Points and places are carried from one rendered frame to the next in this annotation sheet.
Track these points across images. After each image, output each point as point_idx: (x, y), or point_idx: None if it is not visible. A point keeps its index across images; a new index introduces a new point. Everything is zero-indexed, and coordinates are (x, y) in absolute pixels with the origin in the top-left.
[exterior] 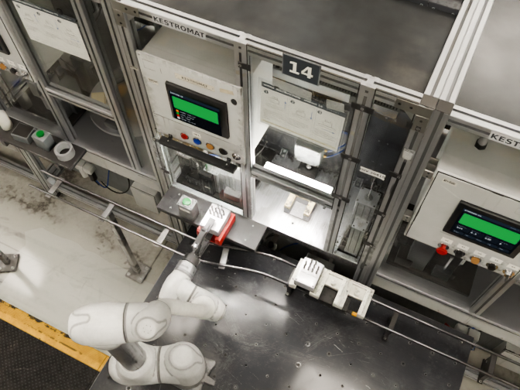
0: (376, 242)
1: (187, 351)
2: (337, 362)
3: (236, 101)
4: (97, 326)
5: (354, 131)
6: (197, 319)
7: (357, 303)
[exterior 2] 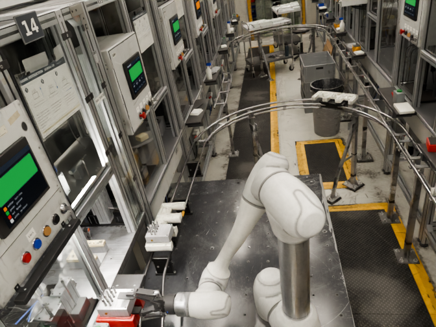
0: (134, 169)
1: (263, 272)
2: (218, 229)
3: (25, 123)
4: (298, 183)
5: (76, 65)
6: None
7: None
